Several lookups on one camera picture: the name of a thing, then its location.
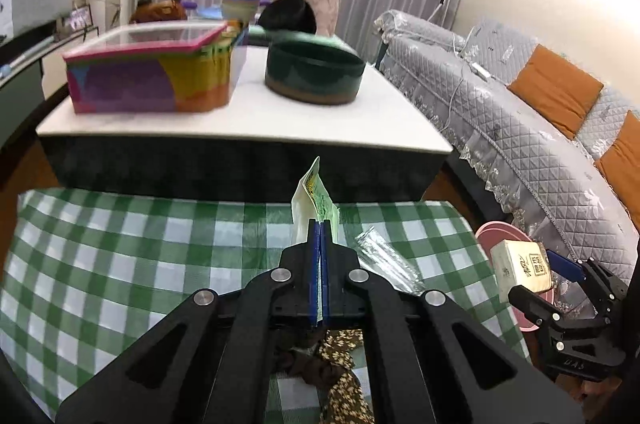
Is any blue lidded jar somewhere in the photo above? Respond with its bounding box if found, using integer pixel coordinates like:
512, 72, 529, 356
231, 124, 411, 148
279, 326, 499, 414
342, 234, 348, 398
221, 0, 262, 22

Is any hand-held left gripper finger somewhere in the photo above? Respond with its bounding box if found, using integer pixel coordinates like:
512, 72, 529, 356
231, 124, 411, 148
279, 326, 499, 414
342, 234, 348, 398
56, 221, 321, 424
320, 221, 585, 424

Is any green checked cloth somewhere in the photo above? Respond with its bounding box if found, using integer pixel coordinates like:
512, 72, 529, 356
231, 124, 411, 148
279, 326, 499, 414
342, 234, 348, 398
0, 188, 531, 424

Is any white coffee table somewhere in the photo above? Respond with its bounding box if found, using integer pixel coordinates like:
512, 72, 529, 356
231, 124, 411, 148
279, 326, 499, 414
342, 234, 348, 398
36, 22, 453, 205

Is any beige tissue packet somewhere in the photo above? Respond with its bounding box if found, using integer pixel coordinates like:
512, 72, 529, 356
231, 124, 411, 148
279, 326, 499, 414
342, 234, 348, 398
489, 240, 553, 304

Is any black bag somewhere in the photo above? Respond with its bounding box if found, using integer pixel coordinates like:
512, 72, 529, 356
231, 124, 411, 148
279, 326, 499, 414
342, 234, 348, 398
256, 0, 318, 36

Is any small picture frame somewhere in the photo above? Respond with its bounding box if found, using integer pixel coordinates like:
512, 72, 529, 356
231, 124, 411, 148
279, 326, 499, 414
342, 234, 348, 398
67, 4, 96, 30

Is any floral patterned cloth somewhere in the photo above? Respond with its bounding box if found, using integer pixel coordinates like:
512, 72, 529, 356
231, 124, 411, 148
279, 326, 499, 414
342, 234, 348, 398
272, 329, 376, 424

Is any black television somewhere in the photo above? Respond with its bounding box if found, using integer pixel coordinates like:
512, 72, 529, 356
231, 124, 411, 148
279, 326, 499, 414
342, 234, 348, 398
0, 17, 61, 70

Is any pink plastic bin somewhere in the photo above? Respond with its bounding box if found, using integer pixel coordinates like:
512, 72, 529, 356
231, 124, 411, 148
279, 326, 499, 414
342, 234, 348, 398
474, 221, 561, 335

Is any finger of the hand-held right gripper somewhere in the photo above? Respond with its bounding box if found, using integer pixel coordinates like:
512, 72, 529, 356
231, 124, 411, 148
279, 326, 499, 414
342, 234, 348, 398
545, 249, 628, 320
507, 284, 566, 338

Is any clear plastic wrapper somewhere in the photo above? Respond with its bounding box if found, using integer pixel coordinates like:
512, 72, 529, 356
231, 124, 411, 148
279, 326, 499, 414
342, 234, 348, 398
352, 227, 426, 295

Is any brown plush toy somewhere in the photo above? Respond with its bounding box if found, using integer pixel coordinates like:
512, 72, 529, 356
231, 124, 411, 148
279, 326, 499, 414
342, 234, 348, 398
129, 0, 187, 24

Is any television cabinet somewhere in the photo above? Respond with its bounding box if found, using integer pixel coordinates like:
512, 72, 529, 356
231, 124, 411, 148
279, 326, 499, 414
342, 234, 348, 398
0, 24, 101, 145

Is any colourful storage box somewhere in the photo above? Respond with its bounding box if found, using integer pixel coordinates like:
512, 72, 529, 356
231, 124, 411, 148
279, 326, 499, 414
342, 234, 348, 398
64, 22, 248, 115

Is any sofa with grey cover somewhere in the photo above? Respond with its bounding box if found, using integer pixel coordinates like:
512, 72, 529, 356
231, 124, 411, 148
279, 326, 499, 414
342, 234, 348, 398
375, 9, 640, 310

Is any dark green round tin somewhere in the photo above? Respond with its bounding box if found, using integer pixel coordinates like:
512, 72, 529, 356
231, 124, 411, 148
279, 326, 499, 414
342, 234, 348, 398
265, 39, 367, 106

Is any pink patterned bag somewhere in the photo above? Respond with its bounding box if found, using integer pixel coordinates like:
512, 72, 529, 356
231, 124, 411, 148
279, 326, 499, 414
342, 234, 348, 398
270, 0, 341, 38

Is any green and white packet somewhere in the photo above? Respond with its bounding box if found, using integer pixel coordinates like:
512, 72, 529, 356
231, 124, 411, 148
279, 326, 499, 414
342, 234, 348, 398
291, 157, 341, 250

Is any white charging cable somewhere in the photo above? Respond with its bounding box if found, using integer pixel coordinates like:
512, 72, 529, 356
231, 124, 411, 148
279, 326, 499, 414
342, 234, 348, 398
442, 0, 493, 130

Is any pale green lid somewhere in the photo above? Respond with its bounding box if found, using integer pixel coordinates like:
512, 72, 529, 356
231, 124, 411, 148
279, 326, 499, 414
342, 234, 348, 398
247, 27, 358, 55

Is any orange cushion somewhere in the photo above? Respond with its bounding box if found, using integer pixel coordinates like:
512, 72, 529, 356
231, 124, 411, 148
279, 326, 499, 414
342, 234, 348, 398
594, 110, 640, 230
507, 44, 605, 140

